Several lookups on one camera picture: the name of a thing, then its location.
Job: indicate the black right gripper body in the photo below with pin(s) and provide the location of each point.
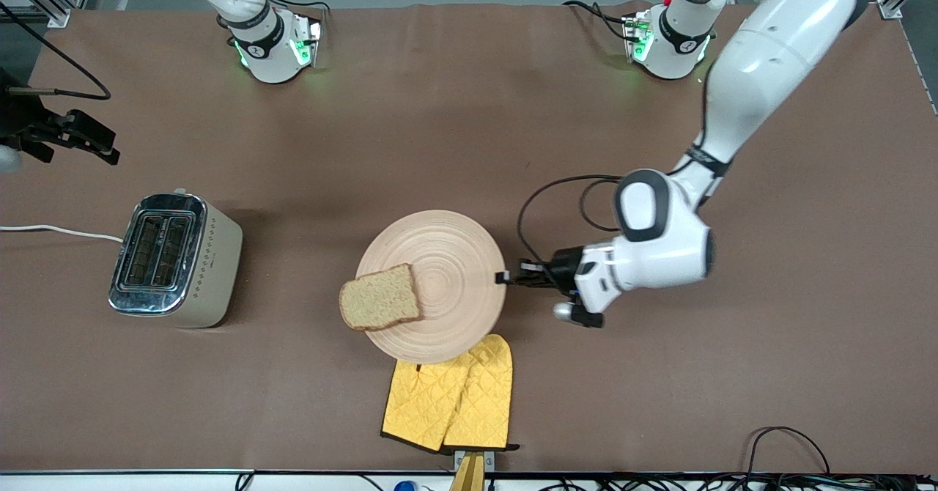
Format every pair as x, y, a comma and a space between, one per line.
16, 119

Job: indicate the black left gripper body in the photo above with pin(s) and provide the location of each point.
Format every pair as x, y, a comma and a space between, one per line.
563, 267

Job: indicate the round wooden plate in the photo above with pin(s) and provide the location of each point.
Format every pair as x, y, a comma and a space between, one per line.
454, 278

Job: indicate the brown toast slice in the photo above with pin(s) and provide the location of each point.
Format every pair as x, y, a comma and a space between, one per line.
381, 299

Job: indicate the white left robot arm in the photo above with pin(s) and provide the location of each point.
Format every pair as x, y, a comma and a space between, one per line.
769, 58

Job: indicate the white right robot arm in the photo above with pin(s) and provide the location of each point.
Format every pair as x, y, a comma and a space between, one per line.
267, 51

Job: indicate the cream and chrome toaster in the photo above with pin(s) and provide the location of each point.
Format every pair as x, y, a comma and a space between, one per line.
205, 264

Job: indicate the brown table cover sheet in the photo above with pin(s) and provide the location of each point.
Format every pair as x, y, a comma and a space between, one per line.
469, 110

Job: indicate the yellow wedge with metal bracket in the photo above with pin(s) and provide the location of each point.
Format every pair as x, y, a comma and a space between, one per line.
469, 473

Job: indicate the white table edge rail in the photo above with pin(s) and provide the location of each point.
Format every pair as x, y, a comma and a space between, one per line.
110, 480

